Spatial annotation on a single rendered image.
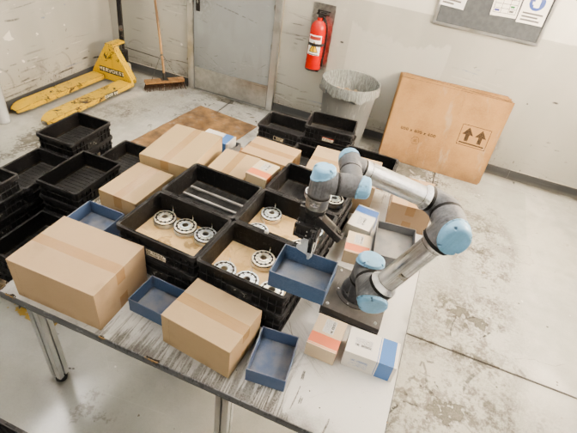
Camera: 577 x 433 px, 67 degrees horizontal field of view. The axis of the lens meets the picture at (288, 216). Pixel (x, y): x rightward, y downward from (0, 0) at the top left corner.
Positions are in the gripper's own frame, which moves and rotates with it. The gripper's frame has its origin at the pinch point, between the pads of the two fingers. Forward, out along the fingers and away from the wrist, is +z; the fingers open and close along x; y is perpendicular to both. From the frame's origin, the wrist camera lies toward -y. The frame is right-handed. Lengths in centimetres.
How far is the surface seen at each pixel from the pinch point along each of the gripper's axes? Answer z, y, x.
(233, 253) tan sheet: 27.4, 37.5, -16.8
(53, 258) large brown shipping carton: 24, 92, 27
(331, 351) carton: 35.0, -17.6, 5.4
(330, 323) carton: 33.9, -12.7, -6.9
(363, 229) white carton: 27, -9, -70
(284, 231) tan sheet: 25, 24, -43
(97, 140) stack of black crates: 51, 190, -102
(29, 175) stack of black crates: 68, 210, -60
